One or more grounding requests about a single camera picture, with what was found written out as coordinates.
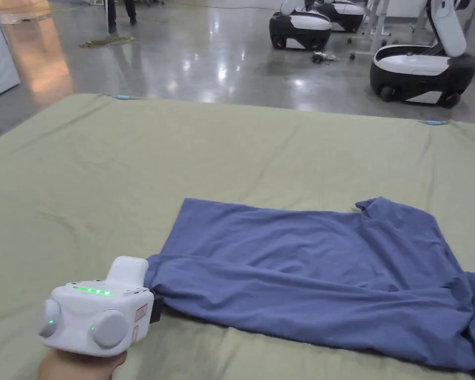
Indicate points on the person's left hand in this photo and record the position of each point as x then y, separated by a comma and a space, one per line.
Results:
77, 366

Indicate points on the white and black robot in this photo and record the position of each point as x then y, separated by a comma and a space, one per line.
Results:
419, 67
346, 16
299, 25

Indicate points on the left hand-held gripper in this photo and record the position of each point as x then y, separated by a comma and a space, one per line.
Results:
91, 312

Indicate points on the blue shirt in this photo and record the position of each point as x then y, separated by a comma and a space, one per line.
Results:
320, 277

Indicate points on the bed with pale green sheet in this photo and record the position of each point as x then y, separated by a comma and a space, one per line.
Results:
142, 166

